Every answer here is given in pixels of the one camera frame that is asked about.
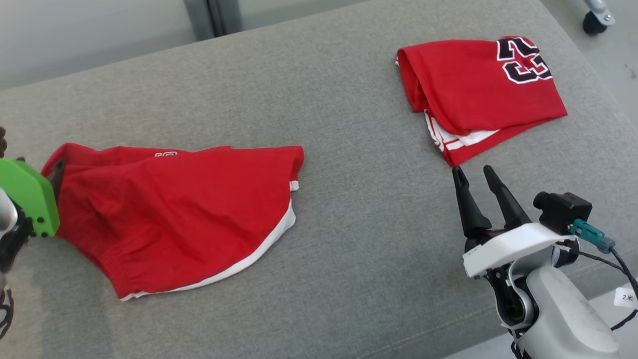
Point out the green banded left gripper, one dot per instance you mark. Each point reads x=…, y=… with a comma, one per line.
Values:
x=25, y=194

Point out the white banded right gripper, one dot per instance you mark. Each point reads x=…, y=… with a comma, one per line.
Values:
x=508, y=247

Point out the red shorts white trim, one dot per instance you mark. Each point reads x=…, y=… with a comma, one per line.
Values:
x=174, y=214

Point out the red jersey white sleeves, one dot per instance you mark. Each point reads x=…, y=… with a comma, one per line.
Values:
x=473, y=85

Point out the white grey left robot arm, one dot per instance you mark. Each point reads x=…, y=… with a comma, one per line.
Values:
x=6, y=214

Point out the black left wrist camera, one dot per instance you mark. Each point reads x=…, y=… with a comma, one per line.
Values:
x=2, y=142

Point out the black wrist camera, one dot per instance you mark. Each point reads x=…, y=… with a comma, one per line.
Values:
x=2, y=142
x=563, y=212

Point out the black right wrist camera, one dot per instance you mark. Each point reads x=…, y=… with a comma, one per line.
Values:
x=563, y=212

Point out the teal right camera connector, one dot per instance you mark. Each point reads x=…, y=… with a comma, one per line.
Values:
x=590, y=235

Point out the grey partition post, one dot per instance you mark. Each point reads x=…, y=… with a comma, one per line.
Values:
x=227, y=15
x=199, y=17

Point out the black caster grey bracket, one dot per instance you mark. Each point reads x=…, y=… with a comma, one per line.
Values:
x=595, y=17

